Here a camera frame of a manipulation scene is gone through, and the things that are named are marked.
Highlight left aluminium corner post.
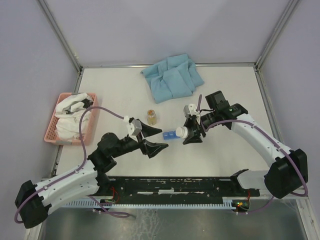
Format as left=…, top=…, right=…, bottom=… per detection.
left=36, top=0, right=83, bottom=73

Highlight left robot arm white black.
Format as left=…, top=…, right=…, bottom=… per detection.
left=14, top=118, right=169, bottom=229

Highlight wrist camera white grey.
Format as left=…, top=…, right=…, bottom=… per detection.
left=183, top=103, right=200, bottom=118
left=123, top=115, right=143, bottom=137

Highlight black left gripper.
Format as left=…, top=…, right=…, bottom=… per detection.
left=111, top=120, right=169, bottom=158

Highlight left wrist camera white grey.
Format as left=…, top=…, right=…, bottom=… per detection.
left=123, top=115, right=143, bottom=137

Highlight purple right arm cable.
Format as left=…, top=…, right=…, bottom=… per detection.
left=196, top=94, right=309, bottom=216

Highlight blue weekly pill organizer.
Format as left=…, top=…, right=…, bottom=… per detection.
left=162, top=130, right=179, bottom=141

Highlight aluminium corner post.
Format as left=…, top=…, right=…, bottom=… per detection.
left=36, top=0, right=83, bottom=73
left=255, top=0, right=301, bottom=72

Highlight light blue folded cloth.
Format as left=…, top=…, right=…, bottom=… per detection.
left=140, top=53, right=204, bottom=104

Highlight right aluminium corner post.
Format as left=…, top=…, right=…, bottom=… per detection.
left=255, top=0, right=301, bottom=72

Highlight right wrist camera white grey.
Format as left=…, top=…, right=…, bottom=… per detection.
left=183, top=103, right=200, bottom=118

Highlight light blue cable duct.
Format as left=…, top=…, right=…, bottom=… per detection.
left=62, top=198, right=236, bottom=210

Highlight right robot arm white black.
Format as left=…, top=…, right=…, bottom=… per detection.
left=175, top=90, right=309, bottom=199

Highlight white crumpled cloth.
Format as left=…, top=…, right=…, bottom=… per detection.
left=54, top=92, right=94, bottom=141

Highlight white cap dark pill bottle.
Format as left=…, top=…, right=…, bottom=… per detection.
left=175, top=126, right=189, bottom=139

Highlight clear bottle yellow pills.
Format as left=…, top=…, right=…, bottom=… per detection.
left=146, top=109, right=157, bottom=126

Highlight pink plastic basket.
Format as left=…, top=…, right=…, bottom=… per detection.
left=44, top=92, right=99, bottom=146

